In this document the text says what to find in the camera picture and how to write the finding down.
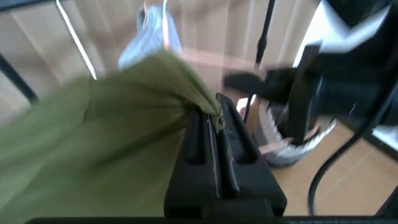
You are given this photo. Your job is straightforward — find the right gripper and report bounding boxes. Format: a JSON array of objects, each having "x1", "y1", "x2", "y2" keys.
[{"x1": 287, "y1": 43, "x2": 389, "y2": 146}]

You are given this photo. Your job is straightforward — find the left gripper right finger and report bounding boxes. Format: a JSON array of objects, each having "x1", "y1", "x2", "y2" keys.
[{"x1": 216, "y1": 92, "x2": 287, "y2": 218}]

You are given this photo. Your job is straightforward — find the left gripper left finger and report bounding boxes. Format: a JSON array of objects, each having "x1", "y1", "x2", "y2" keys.
[{"x1": 164, "y1": 105, "x2": 222, "y2": 218}]

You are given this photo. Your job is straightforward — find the green printed shirt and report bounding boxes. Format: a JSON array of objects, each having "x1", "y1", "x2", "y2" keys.
[{"x1": 0, "y1": 49, "x2": 224, "y2": 224}]

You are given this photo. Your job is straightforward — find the white laundry basket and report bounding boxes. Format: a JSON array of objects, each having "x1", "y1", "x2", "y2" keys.
[{"x1": 251, "y1": 99, "x2": 336, "y2": 169}]

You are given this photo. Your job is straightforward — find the black clothes rack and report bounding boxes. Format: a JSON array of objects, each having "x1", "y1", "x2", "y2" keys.
[{"x1": 0, "y1": 0, "x2": 277, "y2": 125}]

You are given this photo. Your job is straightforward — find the beige curtain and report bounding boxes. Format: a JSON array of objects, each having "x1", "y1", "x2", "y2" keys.
[{"x1": 0, "y1": 0, "x2": 321, "y2": 125}]

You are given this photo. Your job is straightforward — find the black cable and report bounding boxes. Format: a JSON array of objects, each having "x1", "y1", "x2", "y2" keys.
[{"x1": 307, "y1": 77, "x2": 398, "y2": 215}]

